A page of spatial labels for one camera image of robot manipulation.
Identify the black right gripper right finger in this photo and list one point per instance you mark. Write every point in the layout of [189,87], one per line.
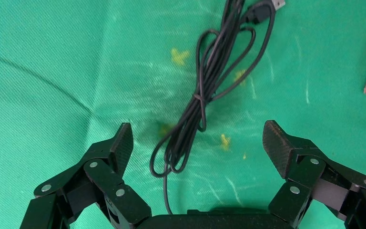
[306,177]

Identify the green tablecloth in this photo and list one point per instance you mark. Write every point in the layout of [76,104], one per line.
[60,63]

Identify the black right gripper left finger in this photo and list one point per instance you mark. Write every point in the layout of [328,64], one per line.
[104,177]

